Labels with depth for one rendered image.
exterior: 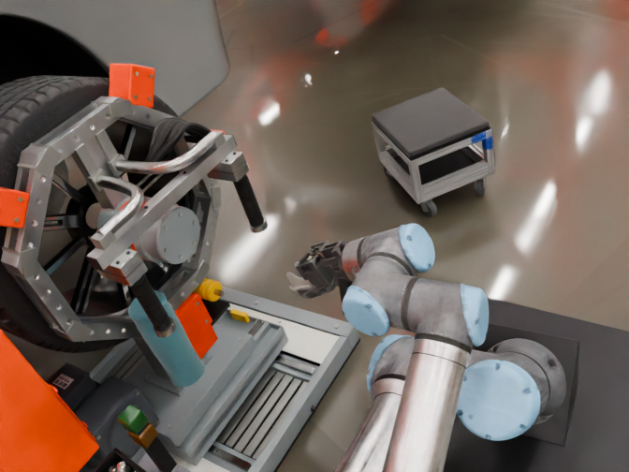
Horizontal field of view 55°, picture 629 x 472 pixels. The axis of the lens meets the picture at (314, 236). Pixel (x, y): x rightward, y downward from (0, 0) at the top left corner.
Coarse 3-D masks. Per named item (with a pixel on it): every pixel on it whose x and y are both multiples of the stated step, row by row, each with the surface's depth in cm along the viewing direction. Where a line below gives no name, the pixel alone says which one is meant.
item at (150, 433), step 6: (150, 426) 125; (144, 432) 124; (150, 432) 126; (156, 432) 127; (132, 438) 126; (138, 438) 124; (144, 438) 125; (150, 438) 126; (144, 444) 125; (150, 444) 126
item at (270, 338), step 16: (224, 320) 213; (240, 320) 211; (256, 320) 206; (256, 336) 200; (272, 336) 198; (256, 352) 197; (272, 352) 199; (240, 368) 194; (256, 368) 193; (240, 384) 187; (224, 400) 186; (240, 400) 188; (208, 416) 182; (224, 416) 183; (192, 432) 179; (208, 432) 178; (176, 448) 174; (192, 448) 173; (208, 448) 179; (192, 464) 177
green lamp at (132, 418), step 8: (128, 408) 124; (136, 408) 123; (120, 416) 123; (128, 416) 122; (136, 416) 122; (144, 416) 124; (128, 424) 121; (136, 424) 122; (144, 424) 124; (136, 432) 122
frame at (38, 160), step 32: (64, 128) 126; (96, 128) 128; (32, 160) 119; (32, 192) 118; (32, 224) 121; (32, 256) 120; (192, 256) 165; (32, 288) 122; (160, 288) 158; (192, 288) 160; (64, 320) 129; (96, 320) 141; (128, 320) 145
